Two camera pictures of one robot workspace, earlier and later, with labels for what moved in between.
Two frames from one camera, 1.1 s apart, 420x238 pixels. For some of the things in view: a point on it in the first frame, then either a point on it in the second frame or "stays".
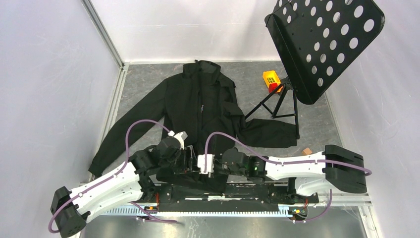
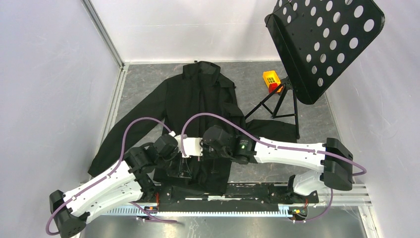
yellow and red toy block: [272, 80] stays
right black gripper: [215, 172] → [205, 155]
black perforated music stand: [317, 41] stays
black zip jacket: [180, 129] stays
